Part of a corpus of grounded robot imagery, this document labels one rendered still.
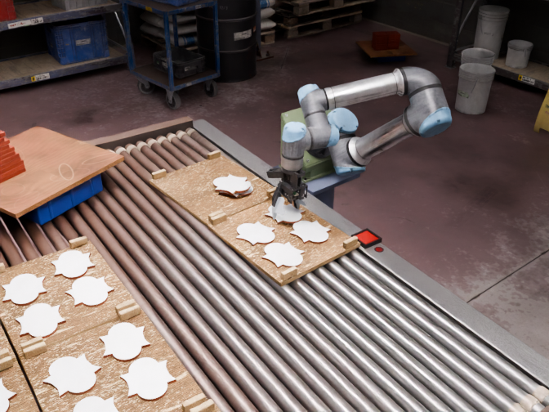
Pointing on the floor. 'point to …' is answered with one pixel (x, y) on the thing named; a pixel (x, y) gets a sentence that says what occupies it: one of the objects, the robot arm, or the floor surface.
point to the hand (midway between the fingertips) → (284, 212)
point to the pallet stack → (314, 15)
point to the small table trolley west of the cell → (148, 80)
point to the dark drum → (229, 38)
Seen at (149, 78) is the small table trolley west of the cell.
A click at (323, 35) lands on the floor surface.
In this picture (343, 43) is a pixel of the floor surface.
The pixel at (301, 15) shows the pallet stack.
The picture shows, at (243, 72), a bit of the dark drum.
